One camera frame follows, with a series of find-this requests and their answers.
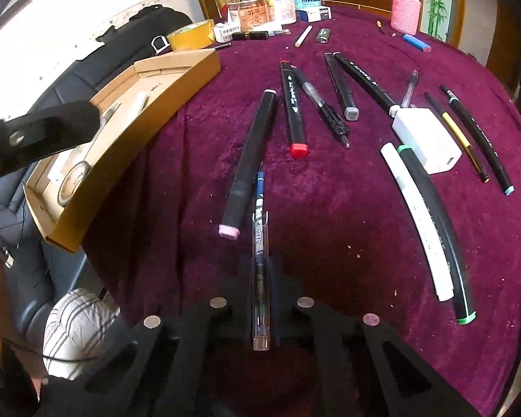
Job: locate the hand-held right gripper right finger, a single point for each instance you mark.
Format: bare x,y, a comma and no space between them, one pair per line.
278,308

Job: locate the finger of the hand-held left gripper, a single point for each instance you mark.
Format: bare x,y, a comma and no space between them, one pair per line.
47,132

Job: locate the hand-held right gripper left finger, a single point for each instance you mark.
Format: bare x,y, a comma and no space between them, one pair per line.
245,312

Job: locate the clear pen with blue print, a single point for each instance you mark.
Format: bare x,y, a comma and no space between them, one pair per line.
260,247

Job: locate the cardboard box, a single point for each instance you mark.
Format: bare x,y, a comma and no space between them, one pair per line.
126,152

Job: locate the black marker with white cap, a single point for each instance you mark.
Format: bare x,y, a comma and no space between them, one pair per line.
364,80

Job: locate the black and yellow pen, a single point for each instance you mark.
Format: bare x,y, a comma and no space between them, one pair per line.
458,137

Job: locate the silver black pen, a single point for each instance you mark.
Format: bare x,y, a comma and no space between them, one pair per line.
410,87

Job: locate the brown patterned tape roll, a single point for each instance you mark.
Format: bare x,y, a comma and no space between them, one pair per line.
65,191

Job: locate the white pen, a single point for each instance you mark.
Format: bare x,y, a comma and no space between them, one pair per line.
136,106

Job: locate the purple velvet tablecloth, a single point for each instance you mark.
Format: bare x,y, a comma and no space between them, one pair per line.
330,226

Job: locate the black bag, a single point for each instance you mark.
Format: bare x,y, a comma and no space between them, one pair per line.
126,39

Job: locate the black leather chair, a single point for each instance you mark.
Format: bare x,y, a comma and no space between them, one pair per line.
21,278

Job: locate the black marker with pink cap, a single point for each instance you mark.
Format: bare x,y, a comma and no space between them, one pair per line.
254,152

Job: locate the white striped cloth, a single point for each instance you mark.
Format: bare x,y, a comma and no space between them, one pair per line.
78,330

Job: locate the yellow tape roll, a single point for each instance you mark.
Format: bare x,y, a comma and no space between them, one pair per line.
191,37

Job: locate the black marker with green cap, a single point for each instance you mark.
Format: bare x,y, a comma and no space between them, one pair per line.
443,230

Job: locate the thin black pen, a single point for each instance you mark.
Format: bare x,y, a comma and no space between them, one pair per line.
219,46

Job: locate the black marker with red cap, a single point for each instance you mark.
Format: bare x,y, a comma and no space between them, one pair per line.
293,108

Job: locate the small white box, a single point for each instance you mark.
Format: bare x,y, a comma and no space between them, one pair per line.
226,32

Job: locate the black transparent gel pen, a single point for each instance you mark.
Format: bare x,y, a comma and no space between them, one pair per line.
323,106

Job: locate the black lipstick tube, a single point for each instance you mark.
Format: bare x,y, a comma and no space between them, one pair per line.
249,35

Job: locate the white charger adapter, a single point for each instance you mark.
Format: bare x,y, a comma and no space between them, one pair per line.
425,139

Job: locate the black marker with grey cap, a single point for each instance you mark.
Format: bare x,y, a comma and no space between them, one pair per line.
342,89

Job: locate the clear jar with orange label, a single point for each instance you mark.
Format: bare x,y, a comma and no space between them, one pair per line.
251,17

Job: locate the small clear refill pen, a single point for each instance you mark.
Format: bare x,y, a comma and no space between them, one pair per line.
279,32

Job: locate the white plastic jar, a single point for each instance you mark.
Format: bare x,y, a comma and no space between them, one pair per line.
280,6

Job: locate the black pen with teal tip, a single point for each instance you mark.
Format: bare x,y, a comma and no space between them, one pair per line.
482,139

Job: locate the white pencil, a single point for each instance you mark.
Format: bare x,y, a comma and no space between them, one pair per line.
304,36

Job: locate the green lighter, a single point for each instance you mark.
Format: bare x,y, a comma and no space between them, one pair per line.
324,35

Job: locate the blue and white box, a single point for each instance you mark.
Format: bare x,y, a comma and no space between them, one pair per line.
314,14

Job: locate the blue lighter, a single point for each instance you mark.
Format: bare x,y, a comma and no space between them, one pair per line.
417,42

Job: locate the small black marker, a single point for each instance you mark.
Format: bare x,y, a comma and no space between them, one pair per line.
380,26

